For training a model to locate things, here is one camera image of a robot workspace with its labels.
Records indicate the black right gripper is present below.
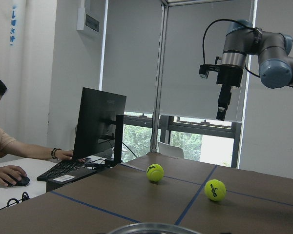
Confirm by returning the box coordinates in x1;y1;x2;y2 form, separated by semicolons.
216;66;243;121

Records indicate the black box with label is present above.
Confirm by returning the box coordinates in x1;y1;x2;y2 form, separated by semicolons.
46;168;97;192

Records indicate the clear tennis ball tube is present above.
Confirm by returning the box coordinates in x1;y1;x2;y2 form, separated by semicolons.
109;223;188;234

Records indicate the yellow tennis ball with logo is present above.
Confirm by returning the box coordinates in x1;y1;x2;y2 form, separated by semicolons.
204;179;227;201

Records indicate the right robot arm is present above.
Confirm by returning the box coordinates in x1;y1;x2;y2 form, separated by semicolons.
216;20;293;120

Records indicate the black right camera cable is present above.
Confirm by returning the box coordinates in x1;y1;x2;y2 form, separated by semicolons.
202;19;262;78

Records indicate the seated person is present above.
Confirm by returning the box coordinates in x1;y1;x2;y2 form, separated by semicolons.
0;80;73;187

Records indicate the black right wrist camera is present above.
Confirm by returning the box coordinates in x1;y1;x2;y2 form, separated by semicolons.
199;56;222;79

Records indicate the aluminium frame post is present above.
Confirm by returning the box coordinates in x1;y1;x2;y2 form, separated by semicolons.
149;0;168;153

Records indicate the black computer mouse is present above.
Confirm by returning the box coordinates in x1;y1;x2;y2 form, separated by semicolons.
3;176;30;187

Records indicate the black computer monitor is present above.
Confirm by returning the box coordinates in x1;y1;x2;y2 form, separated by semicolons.
73;87;126;167

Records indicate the black keyboard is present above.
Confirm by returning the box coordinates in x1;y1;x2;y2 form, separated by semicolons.
37;157;91;182

